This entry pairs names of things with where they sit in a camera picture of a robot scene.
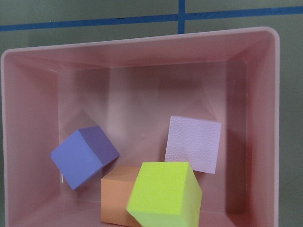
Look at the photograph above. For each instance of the pink foam block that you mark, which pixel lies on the pink foam block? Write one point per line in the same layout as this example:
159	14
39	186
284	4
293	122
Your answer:
195	141

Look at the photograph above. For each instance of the purple foam block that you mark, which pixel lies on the purple foam block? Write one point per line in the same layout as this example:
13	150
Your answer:
83	154

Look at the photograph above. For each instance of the orange foam block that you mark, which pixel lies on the orange foam block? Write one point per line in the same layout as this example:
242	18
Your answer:
116	188

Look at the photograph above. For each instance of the yellow foam block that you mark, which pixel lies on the yellow foam block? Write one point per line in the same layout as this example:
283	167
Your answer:
166	194

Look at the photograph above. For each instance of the pink plastic bin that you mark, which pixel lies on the pink plastic bin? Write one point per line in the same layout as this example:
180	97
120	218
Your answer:
131	88

